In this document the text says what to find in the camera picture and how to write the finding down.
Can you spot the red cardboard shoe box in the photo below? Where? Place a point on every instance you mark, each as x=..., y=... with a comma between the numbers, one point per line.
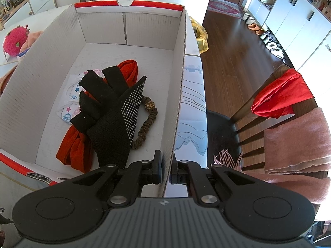
x=103, y=31

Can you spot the black studded glove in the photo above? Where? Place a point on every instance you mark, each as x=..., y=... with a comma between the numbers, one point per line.
x=113, y=134

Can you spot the blue white tissue pack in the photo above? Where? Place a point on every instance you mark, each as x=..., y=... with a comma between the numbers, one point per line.
x=22, y=53

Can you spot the black knit glove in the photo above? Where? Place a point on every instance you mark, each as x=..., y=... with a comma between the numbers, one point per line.
x=90, y=103

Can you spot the yellow plastic bag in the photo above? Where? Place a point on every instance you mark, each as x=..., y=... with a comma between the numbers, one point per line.
x=201, y=36

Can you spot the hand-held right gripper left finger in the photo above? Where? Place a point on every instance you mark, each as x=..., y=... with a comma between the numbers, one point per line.
x=157, y=169

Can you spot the white wall cabinet unit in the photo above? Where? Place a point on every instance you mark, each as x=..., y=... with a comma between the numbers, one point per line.
x=292, y=18

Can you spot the dark wooden chair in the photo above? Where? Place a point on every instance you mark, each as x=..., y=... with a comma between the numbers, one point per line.
x=270, y=80

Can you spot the red headband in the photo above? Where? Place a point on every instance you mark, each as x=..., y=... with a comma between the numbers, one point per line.
x=75, y=149

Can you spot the patterned red rug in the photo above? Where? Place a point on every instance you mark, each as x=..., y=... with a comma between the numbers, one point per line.
x=225, y=7

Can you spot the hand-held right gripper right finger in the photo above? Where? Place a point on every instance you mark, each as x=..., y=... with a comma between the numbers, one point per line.
x=178, y=172

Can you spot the row of shoes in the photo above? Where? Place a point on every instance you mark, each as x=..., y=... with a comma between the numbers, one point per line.
x=274, y=47

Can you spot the black seat cushion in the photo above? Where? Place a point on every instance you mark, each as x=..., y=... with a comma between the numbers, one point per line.
x=222, y=134

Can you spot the pink fringed scarf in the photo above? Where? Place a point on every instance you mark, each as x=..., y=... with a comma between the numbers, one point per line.
x=294, y=144

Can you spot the pink dragon fruit plush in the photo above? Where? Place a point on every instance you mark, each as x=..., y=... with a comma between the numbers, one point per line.
x=14, y=40

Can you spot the red cloth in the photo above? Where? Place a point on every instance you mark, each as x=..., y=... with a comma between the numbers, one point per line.
x=281, y=93

